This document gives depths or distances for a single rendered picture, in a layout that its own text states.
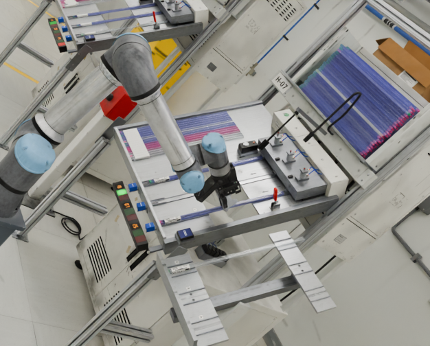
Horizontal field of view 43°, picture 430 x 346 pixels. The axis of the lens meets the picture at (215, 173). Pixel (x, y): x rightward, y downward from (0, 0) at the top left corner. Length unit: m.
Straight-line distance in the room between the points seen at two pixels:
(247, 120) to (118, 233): 0.80
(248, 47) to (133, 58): 1.91
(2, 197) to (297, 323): 2.57
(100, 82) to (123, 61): 0.15
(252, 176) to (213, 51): 1.27
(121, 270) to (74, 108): 1.03
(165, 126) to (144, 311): 1.00
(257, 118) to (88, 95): 1.03
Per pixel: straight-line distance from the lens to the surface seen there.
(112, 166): 3.58
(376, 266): 3.69
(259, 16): 3.35
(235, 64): 3.44
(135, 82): 1.56
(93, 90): 1.70
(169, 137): 1.63
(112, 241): 2.65
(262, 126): 2.48
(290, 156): 2.20
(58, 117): 1.75
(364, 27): 4.58
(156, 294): 2.35
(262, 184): 2.19
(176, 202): 2.08
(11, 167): 1.67
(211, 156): 1.81
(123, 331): 2.20
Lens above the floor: 1.48
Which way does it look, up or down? 14 degrees down
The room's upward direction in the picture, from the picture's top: 46 degrees clockwise
